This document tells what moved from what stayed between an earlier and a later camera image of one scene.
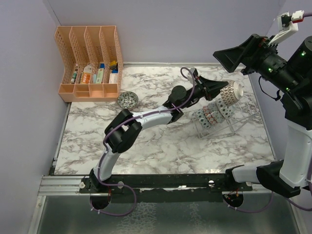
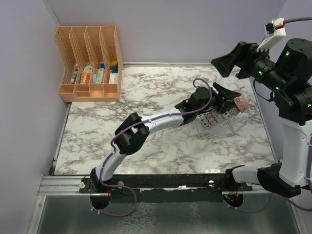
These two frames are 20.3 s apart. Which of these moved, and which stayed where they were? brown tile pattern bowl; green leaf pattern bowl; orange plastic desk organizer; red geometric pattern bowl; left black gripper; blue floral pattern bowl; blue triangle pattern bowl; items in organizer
Moved: brown tile pattern bowl; left black gripper; green leaf pattern bowl
Stayed: blue triangle pattern bowl; red geometric pattern bowl; orange plastic desk organizer; items in organizer; blue floral pattern bowl
